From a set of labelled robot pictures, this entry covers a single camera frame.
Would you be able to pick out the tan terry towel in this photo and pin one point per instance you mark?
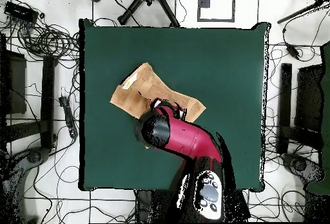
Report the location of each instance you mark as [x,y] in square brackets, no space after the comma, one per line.
[144,85]

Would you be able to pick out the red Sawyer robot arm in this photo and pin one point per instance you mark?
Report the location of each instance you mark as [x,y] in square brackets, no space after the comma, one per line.
[188,136]

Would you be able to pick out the dark green table cloth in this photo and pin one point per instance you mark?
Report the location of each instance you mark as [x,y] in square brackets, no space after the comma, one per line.
[219,67]

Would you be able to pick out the black power strip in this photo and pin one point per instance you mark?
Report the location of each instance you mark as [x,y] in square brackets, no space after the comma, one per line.
[68,115]

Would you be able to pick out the black office chair base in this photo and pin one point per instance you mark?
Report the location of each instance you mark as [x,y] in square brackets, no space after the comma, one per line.
[131,9]

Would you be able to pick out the grey floor outlet plate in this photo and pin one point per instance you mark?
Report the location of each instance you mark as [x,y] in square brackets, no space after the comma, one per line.
[204,0]

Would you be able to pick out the black metal stand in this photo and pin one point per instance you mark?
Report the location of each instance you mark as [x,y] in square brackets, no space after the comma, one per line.
[285,92]
[47,92]

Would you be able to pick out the black power adapter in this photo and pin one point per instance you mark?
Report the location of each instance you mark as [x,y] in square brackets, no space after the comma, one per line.
[292,50]

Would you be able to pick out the grey chair base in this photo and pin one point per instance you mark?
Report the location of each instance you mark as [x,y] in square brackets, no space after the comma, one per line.
[33,155]
[299,164]

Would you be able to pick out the dark box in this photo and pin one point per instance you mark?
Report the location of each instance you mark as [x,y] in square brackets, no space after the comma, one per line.
[16,85]
[309,97]

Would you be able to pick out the black tripod leg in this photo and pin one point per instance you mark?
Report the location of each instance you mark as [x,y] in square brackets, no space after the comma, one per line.
[296,14]

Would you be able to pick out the black electronics box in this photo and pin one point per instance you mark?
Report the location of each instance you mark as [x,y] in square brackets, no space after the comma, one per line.
[20,11]

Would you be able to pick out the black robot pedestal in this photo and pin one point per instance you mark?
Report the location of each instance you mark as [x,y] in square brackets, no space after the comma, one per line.
[154,206]

